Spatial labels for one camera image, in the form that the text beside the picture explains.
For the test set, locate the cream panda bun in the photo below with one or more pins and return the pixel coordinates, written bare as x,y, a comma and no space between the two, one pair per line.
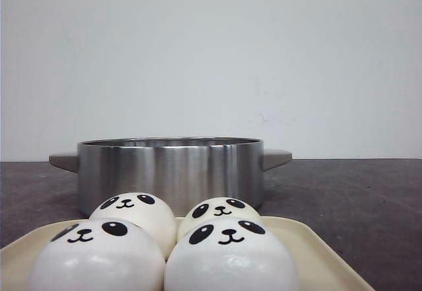
217,207

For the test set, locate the white panda bun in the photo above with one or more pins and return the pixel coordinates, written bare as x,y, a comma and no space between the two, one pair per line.
145,210
230,254
99,254

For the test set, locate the stainless steel steamer pot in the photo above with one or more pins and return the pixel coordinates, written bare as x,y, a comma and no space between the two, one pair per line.
182,171

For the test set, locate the cream rectangular plastic tray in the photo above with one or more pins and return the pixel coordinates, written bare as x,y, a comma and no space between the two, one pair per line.
319,266

